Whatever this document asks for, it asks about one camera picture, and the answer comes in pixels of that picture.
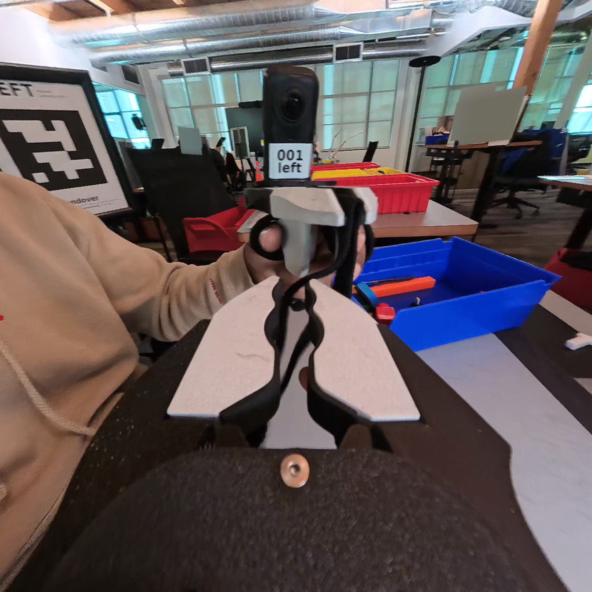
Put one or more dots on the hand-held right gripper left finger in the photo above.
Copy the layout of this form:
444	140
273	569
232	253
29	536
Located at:
231	360

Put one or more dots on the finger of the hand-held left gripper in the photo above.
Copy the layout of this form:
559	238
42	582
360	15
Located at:
307	206
368	201

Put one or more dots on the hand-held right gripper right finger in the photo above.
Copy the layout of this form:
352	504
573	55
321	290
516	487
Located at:
365	365

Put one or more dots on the red toy block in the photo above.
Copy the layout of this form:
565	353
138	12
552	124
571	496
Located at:
385	314

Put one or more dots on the blue black foam block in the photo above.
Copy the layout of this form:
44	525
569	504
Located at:
365	294

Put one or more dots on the blue plastic bin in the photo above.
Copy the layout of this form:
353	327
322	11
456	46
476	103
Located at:
462	319

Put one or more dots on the person's left forearm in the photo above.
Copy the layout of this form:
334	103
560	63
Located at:
199	286

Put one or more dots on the person's left hand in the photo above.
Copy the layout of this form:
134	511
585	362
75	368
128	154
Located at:
268	269

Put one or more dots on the large red ribbed bin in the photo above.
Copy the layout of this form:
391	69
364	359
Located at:
393	196

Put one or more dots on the yellow bin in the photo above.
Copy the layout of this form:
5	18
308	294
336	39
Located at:
342	174

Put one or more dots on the wooden table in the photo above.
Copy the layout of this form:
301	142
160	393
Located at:
416	226

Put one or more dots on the orange block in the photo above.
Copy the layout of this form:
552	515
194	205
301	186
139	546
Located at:
407	286

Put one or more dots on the small red bin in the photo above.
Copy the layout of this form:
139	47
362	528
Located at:
212	233

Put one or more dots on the black floor lamp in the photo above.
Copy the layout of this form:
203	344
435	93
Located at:
424	61

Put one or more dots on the blue office chair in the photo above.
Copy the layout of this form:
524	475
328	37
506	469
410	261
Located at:
532	162

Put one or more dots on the person's beige hoodie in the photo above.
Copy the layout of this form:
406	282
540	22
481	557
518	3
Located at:
55	300

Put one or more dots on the small white plastic piece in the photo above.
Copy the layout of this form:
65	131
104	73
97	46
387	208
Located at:
578	341

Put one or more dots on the red bag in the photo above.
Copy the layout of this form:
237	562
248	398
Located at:
571	277

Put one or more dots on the framed marker poster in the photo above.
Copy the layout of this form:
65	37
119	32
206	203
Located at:
51	143

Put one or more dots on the wooden post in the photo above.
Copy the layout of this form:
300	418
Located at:
539	46

